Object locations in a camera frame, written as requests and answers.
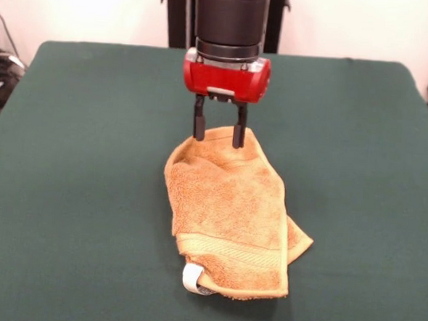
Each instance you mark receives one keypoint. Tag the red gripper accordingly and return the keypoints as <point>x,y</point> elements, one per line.
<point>226,79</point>

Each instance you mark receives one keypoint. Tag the orange terry towel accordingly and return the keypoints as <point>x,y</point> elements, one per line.
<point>229,212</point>

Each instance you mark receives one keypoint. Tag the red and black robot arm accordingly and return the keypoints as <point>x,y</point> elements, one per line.
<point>230,19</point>

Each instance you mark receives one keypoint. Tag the dark green table cloth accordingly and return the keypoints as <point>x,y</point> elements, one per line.
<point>72,159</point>

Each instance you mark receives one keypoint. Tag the thin grey pole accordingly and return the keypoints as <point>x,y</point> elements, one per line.
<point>6,27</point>

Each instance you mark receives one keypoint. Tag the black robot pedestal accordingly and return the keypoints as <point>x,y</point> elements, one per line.
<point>179,16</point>

